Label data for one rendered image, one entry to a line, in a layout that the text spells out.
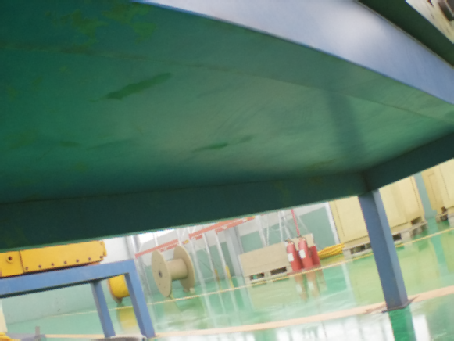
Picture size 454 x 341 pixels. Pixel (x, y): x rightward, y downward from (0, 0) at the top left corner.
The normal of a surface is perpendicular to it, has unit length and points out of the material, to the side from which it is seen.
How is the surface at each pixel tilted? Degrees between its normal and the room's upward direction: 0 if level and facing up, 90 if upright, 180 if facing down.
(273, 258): 90
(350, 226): 90
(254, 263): 90
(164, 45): 180
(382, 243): 90
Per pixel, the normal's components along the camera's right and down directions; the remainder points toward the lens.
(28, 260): 0.66, -0.32
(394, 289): -0.71, 0.05
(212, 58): 0.26, 0.94
